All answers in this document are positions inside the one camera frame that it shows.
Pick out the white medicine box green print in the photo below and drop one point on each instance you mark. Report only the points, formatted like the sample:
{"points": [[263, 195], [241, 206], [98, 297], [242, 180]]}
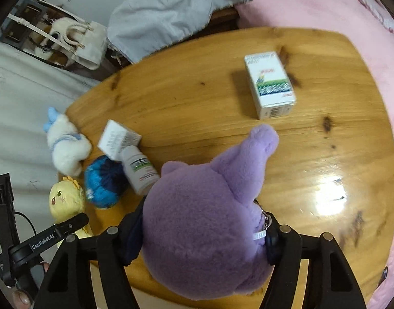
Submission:
{"points": [[271, 83]]}

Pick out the pink bed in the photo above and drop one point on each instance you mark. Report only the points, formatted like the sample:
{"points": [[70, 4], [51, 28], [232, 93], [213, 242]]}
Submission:
{"points": [[312, 3]]}

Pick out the white handbag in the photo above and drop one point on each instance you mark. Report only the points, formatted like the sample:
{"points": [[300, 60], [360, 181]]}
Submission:
{"points": [[86, 43]]}

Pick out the white plush toy blue ears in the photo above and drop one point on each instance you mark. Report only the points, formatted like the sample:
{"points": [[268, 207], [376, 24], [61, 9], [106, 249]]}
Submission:
{"points": [[66, 144]]}

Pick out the small white pink box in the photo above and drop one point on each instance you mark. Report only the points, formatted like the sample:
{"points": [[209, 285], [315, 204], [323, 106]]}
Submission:
{"points": [[115, 138]]}

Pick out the white medicine bottle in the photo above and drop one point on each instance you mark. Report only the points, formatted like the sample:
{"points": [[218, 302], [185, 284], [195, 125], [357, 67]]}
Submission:
{"points": [[139, 170]]}

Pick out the grey cloth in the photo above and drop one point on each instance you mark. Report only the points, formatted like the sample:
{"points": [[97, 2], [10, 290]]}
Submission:
{"points": [[171, 9]]}

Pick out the white patterned curtain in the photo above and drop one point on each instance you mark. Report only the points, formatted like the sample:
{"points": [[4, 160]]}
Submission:
{"points": [[20, 103]]}

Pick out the blue round plush toy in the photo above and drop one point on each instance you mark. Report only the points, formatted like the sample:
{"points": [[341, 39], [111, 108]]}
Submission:
{"points": [[102, 183]]}

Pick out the person's left hand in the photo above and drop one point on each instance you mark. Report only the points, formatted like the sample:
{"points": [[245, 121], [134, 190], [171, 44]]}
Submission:
{"points": [[23, 297]]}

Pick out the purple plush toy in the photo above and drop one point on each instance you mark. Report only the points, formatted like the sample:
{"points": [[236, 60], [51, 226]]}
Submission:
{"points": [[200, 215]]}

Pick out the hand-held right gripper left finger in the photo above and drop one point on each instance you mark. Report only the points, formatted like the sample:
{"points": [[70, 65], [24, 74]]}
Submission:
{"points": [[134, 231]]}

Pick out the yellow chick plush toy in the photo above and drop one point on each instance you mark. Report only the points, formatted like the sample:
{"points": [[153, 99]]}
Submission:
{"points": [[65, 199]]}

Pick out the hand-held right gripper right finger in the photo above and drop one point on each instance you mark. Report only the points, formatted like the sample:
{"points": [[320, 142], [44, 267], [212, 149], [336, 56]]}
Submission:
{"points": [[272, 241]]}

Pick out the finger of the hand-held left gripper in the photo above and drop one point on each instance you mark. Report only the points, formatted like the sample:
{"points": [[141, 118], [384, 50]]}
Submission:
{"points": [[73, 223], [4, 206]]}

